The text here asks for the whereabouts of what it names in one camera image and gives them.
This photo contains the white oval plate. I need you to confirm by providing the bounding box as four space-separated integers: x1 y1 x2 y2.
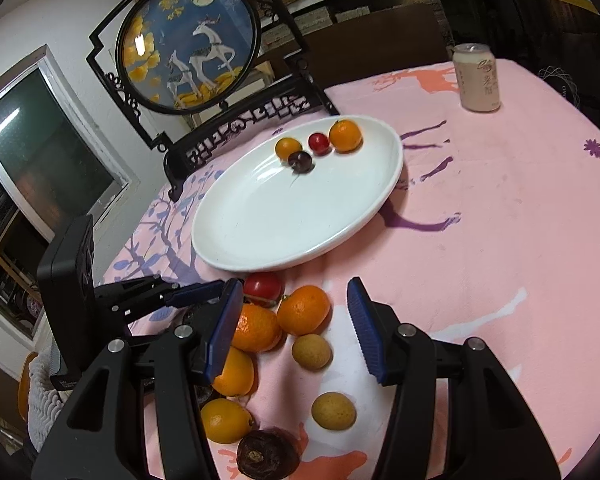
192 115 404 273

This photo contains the tan longan fruit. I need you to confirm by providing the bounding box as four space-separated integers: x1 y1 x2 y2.
311 392 356 431
291 334 332 372

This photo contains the orange round fruit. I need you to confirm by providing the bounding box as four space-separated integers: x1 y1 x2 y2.
212 347 256 396

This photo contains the round deer screen ornament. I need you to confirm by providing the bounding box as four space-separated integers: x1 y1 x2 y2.
86 0 338 202

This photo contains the large orange tangerine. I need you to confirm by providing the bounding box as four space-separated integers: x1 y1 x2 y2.
276 285 332 336

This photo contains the window with white frame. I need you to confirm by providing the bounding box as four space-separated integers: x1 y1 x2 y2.
0 46 131 339

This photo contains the orange tangerine at plate rim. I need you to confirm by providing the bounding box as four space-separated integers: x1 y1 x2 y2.
328 119 363 153

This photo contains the red cherry tomato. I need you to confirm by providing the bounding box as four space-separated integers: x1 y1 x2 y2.
309 132 332 156

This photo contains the pink patterned tablecloth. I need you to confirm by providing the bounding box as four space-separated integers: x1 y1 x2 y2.
245 60 600 479

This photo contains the dark wooden chair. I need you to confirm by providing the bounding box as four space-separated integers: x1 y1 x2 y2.
439 0 600 129

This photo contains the dark brown mangosteen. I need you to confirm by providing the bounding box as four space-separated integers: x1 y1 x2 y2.
236 427 301 480

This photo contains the medium orange tangerine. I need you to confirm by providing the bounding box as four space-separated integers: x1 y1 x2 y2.
232 304 283 353

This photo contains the dark purple plum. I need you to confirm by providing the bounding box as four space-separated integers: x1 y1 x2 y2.
287 151 314 174

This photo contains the small orange kumquat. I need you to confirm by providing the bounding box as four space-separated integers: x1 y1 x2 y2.
274 136 302 162

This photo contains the yellow orange lemon fruit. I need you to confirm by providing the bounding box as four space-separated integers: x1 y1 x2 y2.
200 399 256 444

